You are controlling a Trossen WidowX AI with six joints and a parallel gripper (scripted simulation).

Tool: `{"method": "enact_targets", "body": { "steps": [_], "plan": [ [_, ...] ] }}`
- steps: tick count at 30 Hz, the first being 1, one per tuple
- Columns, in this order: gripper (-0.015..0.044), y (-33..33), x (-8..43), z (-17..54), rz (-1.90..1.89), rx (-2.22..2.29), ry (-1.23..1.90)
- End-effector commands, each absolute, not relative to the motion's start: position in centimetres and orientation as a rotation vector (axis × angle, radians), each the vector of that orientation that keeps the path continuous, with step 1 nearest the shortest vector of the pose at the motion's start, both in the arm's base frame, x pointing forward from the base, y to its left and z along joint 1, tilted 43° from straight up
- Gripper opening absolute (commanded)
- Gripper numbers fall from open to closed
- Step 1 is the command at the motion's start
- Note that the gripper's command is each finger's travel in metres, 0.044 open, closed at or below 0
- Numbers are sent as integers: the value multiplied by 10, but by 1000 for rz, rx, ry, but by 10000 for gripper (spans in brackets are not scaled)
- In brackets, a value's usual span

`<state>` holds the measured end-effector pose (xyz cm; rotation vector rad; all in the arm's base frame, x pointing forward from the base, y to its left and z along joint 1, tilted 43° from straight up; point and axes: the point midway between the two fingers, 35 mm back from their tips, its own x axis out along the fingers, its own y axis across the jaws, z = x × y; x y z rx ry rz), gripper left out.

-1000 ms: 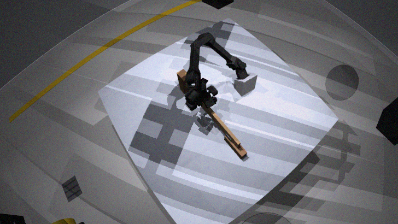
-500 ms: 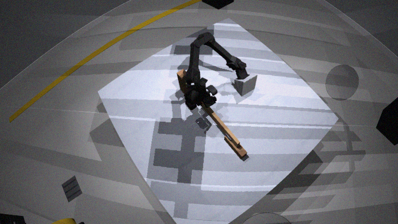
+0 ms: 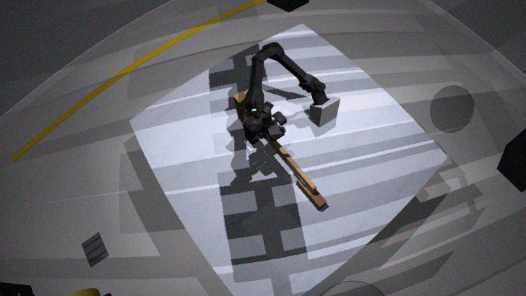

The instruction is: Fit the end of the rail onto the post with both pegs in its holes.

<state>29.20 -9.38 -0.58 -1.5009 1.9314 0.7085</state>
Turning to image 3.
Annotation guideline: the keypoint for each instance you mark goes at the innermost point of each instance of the long brown wooden rail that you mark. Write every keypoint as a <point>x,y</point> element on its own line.
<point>292,164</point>

